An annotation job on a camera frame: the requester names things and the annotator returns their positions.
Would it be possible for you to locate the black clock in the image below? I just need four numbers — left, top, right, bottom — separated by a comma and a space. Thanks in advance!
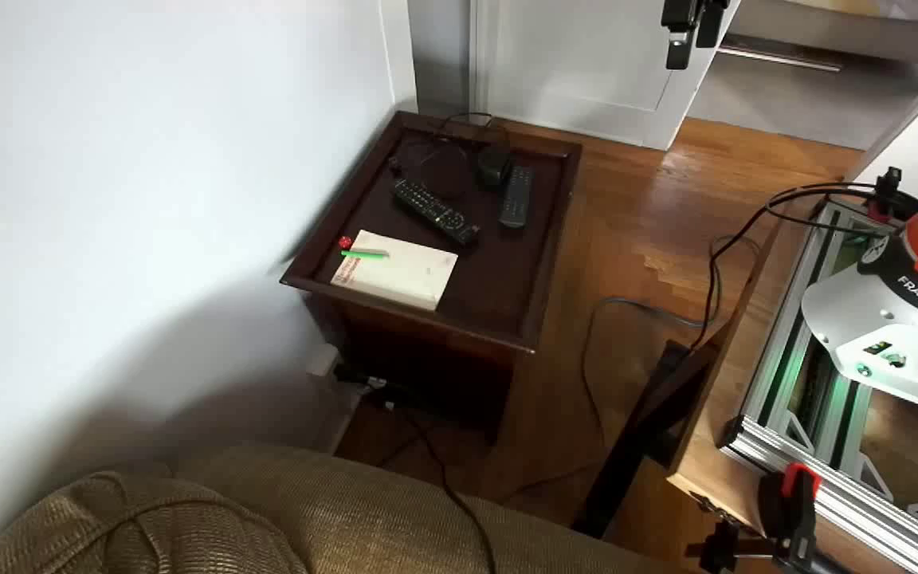
475, 146, 515, 191

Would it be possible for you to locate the white door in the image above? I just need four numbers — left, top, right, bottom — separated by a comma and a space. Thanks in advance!
470, 0, 740, 152

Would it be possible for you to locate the grey remote control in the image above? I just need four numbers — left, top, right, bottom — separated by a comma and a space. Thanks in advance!
498, 164, 536, 230

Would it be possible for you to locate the small black red clamp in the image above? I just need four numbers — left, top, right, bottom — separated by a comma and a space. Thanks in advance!
864, 166, 906, 226

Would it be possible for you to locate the black remote control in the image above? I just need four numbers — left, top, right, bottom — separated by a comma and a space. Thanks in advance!
391, 177, 482, 248

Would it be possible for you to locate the white book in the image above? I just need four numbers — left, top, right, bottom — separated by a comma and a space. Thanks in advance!
329, 230, 459, 312

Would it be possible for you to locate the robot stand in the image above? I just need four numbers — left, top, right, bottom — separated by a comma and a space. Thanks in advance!
571, 199, 918, 574

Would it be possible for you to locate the brown fabric armchair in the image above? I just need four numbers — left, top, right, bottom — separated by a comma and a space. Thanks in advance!
0, 442, 671, 574

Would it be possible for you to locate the black cable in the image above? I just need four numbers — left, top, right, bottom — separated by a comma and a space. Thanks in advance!
331, 363, 500, 574
386, 112, 511, 200
690, 182, 898, 352

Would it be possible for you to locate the grey cable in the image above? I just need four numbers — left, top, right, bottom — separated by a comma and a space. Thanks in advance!
581, 233, 763, 449

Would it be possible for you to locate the white wall plug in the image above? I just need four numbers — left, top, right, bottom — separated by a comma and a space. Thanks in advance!
305, 343, 372, 399

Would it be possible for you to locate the black clamp with orange handle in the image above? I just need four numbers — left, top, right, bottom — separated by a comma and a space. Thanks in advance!
684, 462, 826, 574

